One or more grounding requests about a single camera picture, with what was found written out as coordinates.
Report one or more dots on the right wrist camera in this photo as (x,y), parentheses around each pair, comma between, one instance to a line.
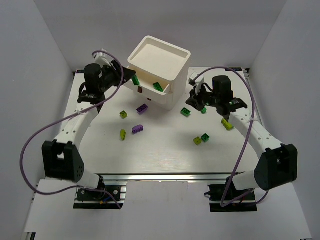
(196,80)

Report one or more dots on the white drawer cabinet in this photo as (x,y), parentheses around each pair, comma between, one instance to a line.
(164,60)

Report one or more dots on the purple rounded lego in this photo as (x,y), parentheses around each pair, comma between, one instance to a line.
(137,129)

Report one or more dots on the purple rectangular lego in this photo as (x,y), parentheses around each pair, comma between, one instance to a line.
(142,109)

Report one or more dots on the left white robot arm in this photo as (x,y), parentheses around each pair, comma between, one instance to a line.
(61,156)

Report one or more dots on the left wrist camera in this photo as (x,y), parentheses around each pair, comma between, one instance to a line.
(101,58)

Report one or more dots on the right blue label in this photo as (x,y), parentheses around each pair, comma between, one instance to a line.
(233,69)

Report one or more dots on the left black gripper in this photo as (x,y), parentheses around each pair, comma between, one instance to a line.
(118,75)

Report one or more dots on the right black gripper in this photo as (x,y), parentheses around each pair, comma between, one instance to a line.
(198,100)

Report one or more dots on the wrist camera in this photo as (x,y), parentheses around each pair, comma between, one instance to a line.
(196,80)
(101,58)

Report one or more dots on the lime square lego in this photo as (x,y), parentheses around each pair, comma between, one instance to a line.
(197,140)

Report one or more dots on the green square lego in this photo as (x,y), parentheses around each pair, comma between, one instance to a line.
(205,137)

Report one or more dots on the lime long lego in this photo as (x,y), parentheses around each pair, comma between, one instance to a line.
(123,134)
(228,126)

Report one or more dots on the small green lego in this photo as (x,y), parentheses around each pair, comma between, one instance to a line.
(204,110)

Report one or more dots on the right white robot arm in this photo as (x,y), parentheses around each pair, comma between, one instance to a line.
(278,163)

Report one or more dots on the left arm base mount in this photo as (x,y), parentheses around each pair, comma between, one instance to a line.
(90,200)

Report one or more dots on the dark green long lego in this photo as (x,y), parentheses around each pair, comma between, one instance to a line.
(135,80)

